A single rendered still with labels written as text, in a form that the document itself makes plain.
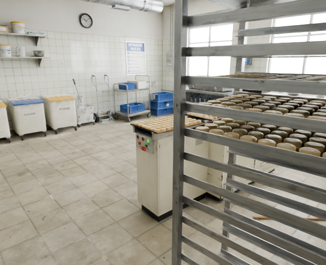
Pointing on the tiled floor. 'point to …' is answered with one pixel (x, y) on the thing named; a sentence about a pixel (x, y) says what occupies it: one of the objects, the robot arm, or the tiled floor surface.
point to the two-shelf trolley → (128, 101)
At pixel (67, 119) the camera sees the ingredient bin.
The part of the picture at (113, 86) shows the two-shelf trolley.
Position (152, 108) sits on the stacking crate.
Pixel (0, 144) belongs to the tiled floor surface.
